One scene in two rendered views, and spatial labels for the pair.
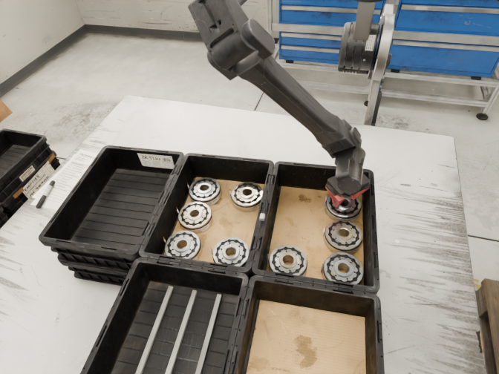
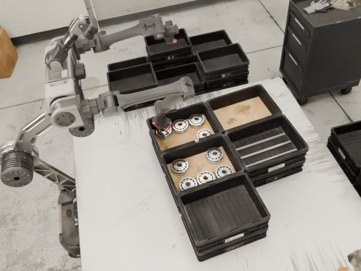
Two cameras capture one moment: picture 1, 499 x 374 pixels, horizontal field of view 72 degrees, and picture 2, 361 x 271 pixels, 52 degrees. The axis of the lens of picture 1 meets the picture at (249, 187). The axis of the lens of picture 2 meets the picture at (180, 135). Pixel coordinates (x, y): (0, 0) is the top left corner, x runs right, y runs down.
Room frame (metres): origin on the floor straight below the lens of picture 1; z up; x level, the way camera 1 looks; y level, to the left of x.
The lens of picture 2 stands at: (1.32, 1.15, 2.62)
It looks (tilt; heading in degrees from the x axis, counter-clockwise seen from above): 49 degrees down; 241
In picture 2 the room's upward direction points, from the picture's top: 7 degrees counter-clockwise
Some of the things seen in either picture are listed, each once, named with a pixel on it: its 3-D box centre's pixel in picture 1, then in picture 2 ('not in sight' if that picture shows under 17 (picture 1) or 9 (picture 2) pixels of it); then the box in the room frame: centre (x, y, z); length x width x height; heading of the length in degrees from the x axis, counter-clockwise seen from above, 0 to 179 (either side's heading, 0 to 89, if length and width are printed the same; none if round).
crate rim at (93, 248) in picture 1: (119, 194); (222, 207); (0.71, 0.40, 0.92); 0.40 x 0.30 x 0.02; 164
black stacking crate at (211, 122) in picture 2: (316, 228); (183, 132); (0.55, -0.18, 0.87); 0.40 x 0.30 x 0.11; 164
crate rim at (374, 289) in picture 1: (318, 218); (183, 127); (0.55, -0.18, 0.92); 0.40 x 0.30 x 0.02; 164
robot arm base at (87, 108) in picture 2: not in sight; (88, 107); (1.06, -0.13, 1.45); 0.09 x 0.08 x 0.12; 69
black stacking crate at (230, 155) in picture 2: (215, 216); (201, 168); (0.63, 0.11, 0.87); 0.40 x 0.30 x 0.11; 164
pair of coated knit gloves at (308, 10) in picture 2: not in sight; (317, 5); (-1.11, -0.61, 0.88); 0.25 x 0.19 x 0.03; 159
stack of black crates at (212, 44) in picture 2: not in sight; (209, 56); (-0.47, -1.25, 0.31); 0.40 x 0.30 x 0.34; 159
